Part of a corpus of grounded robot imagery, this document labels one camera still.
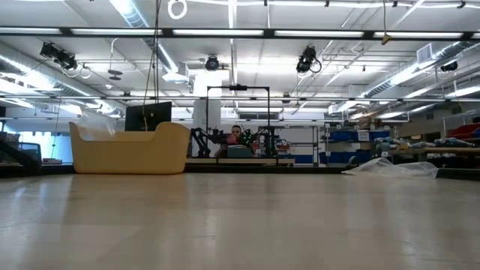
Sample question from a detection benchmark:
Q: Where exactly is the clear plastic bag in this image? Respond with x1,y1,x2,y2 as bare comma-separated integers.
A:
77,112,117,142
341,156,439,179

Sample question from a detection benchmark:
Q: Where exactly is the person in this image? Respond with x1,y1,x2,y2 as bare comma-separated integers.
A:
215,124,251,158

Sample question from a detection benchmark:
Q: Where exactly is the grey box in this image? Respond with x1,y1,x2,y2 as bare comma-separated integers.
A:
226,145,254,158

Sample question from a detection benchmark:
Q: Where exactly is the wooden background table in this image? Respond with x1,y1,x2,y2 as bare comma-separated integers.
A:
186,157,296,166

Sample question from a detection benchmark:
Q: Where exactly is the metal shelf rack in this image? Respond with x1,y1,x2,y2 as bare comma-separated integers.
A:
322,121,395,166

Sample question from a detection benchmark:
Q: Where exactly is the white ceiling unit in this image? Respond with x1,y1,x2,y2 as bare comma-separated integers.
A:
161,61,191,84

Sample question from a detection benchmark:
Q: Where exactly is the black monitor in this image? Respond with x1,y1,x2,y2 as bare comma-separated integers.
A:
124,100,173,132

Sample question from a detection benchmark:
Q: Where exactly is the blue storage bin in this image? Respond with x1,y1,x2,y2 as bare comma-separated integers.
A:
329,130,391,143
318,149,372,165

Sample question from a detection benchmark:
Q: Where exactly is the black overhead light bar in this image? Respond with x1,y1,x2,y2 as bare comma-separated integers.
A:
0,25,480,41

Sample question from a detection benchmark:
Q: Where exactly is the yellow plastic tub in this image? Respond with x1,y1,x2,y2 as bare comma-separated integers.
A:
68,121,191,176

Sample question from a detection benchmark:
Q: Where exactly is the crumpled clear plastic bag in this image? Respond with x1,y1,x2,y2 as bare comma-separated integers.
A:
77,112,117,142

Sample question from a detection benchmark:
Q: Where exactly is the white ceiling vent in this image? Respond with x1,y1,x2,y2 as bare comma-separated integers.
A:
416,43,434,65

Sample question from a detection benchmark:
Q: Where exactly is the grey rolled cloth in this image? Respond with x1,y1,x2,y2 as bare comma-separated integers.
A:
434,137,476,148

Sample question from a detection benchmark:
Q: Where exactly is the dark slanted bar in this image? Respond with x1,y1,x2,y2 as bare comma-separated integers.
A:
0,139,43,169

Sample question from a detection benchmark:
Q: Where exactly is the black gantry frame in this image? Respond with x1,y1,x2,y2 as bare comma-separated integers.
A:
205,85,272,158

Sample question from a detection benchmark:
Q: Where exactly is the black ceiling camera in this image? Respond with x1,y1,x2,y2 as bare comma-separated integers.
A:
204,55,221,72
295,45,323,74
39,41,79,71

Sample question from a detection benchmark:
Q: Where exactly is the hanging black cable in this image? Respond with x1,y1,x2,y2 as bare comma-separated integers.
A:
141,0,163,132

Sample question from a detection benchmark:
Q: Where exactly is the white ring cable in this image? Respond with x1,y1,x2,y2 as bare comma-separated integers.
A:
166,0,188,20

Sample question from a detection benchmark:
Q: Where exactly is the silver air duct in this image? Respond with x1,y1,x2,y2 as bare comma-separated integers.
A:
0,40,127,117
361,40,477,99

